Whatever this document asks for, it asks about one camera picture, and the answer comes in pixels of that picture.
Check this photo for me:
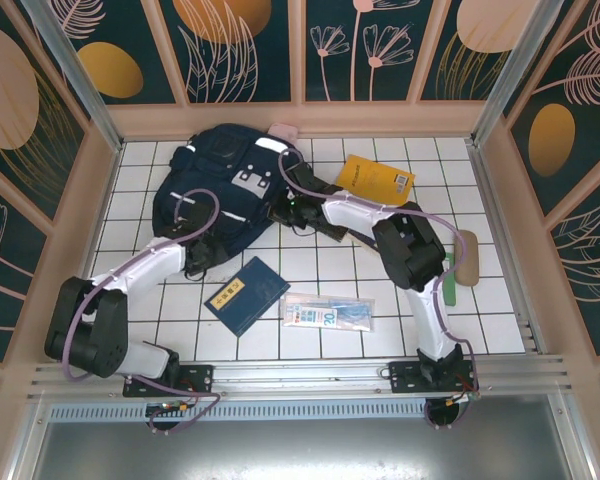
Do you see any slotted grey cable duct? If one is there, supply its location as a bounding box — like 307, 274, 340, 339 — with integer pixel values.
47, 403, 554, 422

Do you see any aluminium side rail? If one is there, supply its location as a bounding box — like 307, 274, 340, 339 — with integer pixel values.
465, 139, 549, 357

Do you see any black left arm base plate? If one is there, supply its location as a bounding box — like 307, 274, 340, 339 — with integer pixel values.
122, 363, 216, 399

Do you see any aluminium frame post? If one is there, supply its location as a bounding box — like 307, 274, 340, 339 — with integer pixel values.
19, 0, 125, 154
471, 0, 574, 147

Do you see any green notebook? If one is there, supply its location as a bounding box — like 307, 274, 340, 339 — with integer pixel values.
442, 253, 460, 307

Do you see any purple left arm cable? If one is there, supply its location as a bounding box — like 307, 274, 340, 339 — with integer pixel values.
62, 188, 222, 437

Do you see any grey metal panel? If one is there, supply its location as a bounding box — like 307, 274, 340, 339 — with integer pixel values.
9, 392, 599, 480

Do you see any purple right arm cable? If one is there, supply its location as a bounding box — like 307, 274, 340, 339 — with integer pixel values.
277, 147, 481, 431

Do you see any navy blue student backpack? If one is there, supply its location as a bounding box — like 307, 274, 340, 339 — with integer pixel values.
152, 122, 306, 265

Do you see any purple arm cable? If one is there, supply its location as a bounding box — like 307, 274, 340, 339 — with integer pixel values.
277, 147, 481, 431
62, 188, 222, 437

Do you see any tan pencil case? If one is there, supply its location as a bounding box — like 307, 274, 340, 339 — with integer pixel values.
452, 229, 481, 286

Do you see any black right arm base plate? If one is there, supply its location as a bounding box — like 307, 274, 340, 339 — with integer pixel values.
388, 358, 480, 395

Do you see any aluminium mounting rail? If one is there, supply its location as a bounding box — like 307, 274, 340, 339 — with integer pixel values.
27, 353, 579, 405

